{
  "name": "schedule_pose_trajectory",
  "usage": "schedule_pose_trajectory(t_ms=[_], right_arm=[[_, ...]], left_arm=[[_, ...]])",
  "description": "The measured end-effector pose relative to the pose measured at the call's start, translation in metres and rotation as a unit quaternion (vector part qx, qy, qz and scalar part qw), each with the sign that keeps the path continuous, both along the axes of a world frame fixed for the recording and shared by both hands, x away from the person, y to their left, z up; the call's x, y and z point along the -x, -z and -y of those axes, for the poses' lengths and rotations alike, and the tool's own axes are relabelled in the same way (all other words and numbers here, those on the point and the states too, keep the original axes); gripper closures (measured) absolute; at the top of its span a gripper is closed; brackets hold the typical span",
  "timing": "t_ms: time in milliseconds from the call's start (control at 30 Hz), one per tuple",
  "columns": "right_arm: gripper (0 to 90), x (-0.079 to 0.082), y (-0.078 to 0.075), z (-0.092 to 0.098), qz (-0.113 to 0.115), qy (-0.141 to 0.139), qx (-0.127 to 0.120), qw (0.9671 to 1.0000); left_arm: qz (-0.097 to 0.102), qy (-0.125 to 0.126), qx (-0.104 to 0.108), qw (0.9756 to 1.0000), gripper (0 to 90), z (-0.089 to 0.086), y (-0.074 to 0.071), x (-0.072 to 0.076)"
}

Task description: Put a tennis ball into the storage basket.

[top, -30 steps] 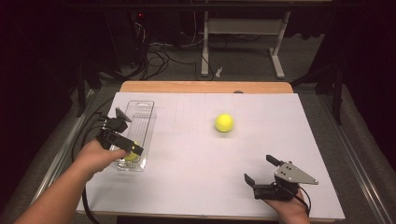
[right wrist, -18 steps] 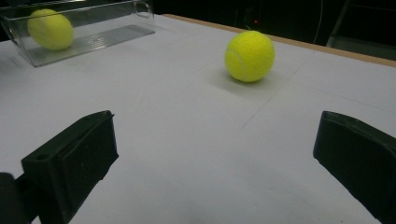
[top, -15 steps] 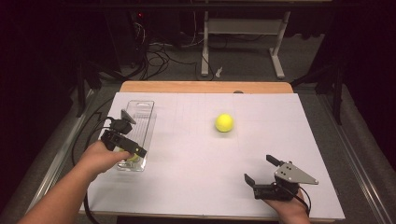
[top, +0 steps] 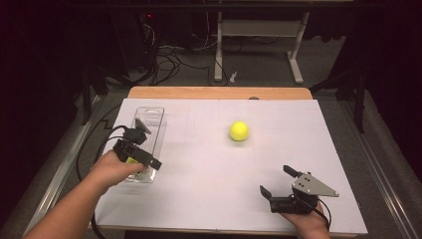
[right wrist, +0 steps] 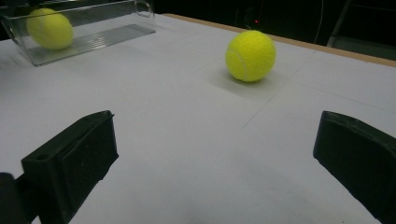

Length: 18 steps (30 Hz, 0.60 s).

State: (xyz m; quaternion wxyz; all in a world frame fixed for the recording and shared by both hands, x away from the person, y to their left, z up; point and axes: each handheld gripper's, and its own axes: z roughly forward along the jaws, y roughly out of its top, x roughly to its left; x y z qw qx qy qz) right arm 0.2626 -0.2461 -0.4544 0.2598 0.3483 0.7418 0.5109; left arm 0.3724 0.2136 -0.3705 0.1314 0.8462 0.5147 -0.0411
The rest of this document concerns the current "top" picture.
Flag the wooden table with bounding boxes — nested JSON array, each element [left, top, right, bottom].
[[89, 86, 369, 238]]

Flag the dark computer tower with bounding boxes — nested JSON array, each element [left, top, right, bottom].
[[112, 11, 158, 73]]

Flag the white table cover sheet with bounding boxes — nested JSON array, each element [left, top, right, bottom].
[[94, 98, 368, 235]]

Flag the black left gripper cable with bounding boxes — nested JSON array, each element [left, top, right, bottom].
[[75, 123, 128, 239]]

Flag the white metal desk frame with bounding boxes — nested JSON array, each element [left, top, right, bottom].
[[213, 0, 312, 85]]

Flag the tangle of black floor cables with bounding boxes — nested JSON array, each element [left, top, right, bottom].
[[138, 23, 230, 88]]

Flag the clear plastic container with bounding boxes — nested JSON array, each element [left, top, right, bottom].
[[124, 107, 168, 184]]

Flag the black stand legs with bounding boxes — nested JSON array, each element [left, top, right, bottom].
[[79, 63, 133, 125], [310, 66, 367, 133]]

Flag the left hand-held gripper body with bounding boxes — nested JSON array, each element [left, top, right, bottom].
[[111, 118, 157, 166]]

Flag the white hanging cable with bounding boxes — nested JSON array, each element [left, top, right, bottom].
[[204, 11, 213, 48]]

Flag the aluminium floor rail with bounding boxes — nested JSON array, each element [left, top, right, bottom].
[[23, 94, 103, 237], [336, 99, 414, 239]]

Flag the person's right hand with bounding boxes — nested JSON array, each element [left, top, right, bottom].
[[280, 202, 331, 239]]

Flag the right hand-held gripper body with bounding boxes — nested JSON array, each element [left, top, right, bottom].
[[268, 171, 340, 215]]

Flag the person's left hand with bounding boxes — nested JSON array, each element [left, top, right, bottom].
[[90, 149, 147, 196]]

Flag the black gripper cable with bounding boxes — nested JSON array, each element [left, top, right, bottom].
[[75, 123, 128, 239], [305, 195, 332, 232]]

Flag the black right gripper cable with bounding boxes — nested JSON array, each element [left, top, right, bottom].
[[305, 195, 332, 232]]

